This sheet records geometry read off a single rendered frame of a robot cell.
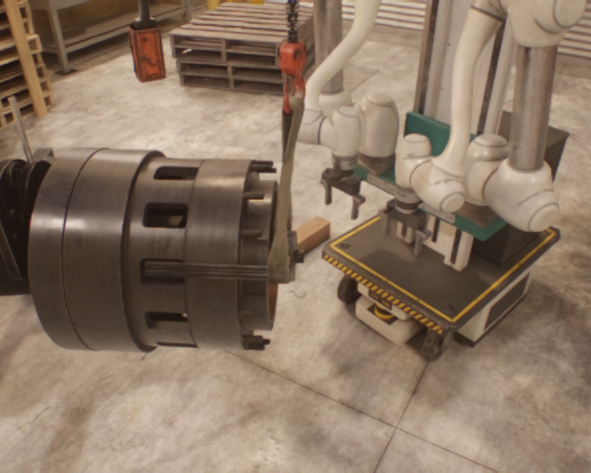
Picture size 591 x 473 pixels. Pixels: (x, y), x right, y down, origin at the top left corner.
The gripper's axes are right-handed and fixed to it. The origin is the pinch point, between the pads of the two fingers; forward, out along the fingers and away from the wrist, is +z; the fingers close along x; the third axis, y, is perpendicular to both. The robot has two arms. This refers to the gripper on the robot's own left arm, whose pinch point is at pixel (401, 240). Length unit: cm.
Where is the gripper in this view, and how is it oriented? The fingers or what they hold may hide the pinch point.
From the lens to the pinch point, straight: 185.6
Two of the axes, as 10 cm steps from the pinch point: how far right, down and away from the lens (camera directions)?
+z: 0.0, 8.1, 5.9
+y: -7.4, 4.0, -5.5
